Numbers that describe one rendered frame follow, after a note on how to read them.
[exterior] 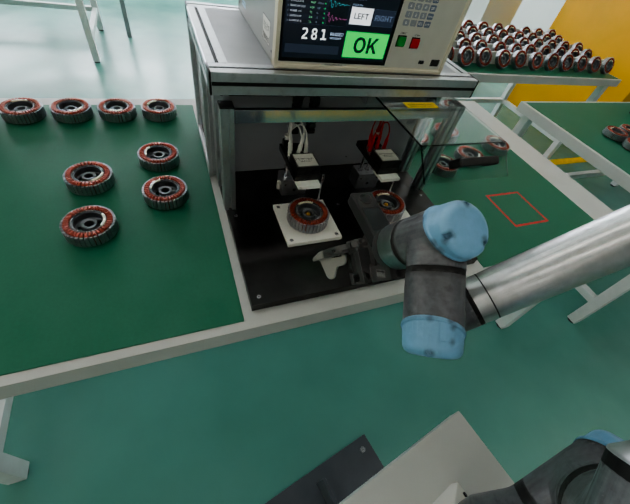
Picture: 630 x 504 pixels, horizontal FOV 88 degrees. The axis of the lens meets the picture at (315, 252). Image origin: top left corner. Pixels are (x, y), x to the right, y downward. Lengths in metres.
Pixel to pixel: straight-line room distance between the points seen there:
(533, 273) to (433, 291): 0.18
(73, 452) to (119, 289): 0.82
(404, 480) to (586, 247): 0.47
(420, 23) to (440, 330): 0.69
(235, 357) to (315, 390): 0.37
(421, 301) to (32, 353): 0.68
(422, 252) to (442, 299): 0.06
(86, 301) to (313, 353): 0.99
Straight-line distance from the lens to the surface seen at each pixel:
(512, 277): 0.55
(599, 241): 0.58
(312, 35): 0.79
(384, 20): 0.85
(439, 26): 0.94
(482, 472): 0.77
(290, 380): 1.48
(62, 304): 0.84
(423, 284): 0.42
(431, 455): 0.73
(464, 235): 0.42
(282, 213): 0.90
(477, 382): 1.79
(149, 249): 0.87
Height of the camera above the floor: 1.39
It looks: 48 degrees down
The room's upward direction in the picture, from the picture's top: 15 degrees clockwise
